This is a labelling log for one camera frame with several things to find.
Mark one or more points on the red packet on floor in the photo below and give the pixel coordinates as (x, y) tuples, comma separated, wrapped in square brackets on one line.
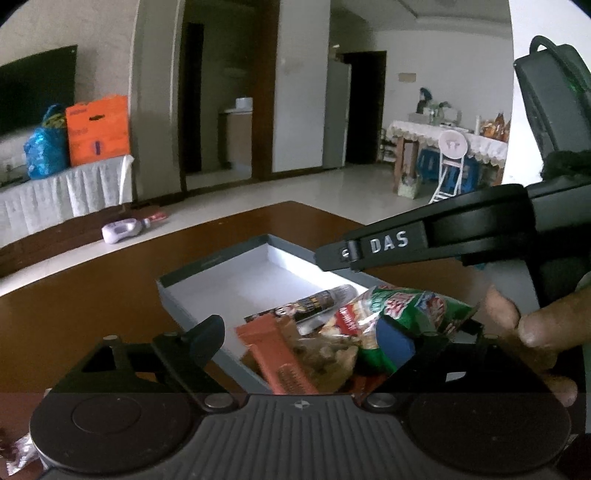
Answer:
[(156, 216)]

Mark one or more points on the snack bags on dining table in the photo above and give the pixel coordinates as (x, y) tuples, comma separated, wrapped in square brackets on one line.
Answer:
[(494, 128)]

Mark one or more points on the dark printed sausage stick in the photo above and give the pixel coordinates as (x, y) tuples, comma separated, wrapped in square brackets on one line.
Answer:
[(314, 307)]

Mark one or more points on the small bag on floor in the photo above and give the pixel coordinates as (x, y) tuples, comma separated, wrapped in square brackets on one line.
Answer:
[(410, 188)]

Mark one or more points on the wall electrical panel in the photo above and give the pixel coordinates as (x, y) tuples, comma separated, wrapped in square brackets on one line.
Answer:
[(406, 77)]

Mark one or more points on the grey cardboard box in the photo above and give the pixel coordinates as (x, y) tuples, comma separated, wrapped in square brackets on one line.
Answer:
[(258, 277)]

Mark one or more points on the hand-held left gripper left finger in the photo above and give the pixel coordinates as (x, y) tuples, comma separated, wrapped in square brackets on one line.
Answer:
[(207, 339)]

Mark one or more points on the white lace cabinet cloth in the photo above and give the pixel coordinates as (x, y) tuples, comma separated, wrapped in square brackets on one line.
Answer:
[(60, 194)]

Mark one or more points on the cloth covered side table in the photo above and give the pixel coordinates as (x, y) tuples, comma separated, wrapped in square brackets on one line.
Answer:
[(415, 131)]

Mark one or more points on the person's right hand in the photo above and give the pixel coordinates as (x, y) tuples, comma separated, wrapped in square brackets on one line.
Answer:
[(549, 323)]

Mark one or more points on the blue plastic bag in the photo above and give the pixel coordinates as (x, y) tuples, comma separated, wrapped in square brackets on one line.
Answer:
[(44, 152)]

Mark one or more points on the red white candy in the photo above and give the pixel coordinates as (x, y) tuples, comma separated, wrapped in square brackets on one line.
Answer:
[(21, 454)]

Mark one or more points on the orange cardboard carry box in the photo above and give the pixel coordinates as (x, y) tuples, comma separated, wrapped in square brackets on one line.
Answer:
[(97, 131)]

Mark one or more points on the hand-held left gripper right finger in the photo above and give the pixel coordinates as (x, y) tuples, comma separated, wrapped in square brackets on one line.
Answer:
[(392, 344)]

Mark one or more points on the orange snack bar packet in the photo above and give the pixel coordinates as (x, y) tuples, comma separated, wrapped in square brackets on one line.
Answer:
[(272, 346)]

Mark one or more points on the kitchen counter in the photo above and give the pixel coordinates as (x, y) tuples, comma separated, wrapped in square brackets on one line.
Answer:
[(235, 138)]

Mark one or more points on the clutter on dining table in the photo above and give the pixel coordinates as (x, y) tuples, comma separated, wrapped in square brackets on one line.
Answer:
[(436, 110)]

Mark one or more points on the white pot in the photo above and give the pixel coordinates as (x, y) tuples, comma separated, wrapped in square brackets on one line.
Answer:
[(244, 103)]

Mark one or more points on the black flat television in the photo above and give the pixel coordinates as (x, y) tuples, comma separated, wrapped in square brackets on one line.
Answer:
[(32, 92)]

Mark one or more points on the blue plastic stools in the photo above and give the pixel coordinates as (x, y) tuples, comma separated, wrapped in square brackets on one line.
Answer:
[(475, 173)]

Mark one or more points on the green snack bag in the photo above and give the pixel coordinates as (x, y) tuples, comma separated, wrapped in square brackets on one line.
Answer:
[(415, 309)]

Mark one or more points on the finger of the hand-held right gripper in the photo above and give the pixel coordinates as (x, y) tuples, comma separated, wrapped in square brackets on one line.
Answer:
[(388, 244)]

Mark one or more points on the white folding chair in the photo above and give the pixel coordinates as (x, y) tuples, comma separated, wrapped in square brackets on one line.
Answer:
[(452, 147)]

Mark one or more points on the brown wooden television cabinet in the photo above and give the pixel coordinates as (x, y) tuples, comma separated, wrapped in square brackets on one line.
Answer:
[(60, 240)]

